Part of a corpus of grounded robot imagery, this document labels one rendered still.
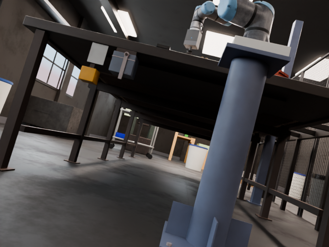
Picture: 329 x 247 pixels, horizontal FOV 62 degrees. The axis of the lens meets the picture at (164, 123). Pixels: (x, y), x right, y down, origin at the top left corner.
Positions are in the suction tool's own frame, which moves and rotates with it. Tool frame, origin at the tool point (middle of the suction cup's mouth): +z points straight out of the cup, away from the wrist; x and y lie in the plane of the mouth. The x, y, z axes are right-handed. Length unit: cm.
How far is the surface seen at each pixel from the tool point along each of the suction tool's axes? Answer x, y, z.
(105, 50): 32, 39, 17
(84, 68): 37, 45, 31
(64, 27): 41, 64, 9
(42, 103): -253, 377, 43
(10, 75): -185, 402, 10
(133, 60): 29.3, 19.6, 19.3
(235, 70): 40, -40, 21
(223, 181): 41, -46, 69
